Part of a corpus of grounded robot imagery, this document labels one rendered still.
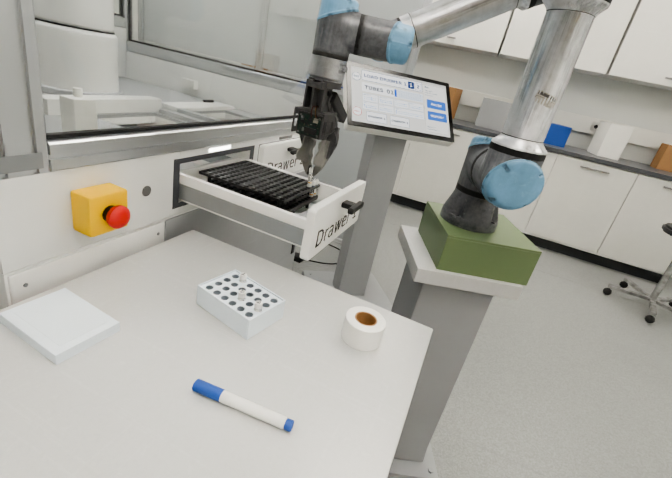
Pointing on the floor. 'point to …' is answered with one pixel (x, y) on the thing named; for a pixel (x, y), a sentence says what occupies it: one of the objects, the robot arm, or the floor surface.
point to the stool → (645, 291)
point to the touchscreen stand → (366, 223)
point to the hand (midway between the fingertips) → (312, 169)
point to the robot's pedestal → (438, 293)
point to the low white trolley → (236, 433)
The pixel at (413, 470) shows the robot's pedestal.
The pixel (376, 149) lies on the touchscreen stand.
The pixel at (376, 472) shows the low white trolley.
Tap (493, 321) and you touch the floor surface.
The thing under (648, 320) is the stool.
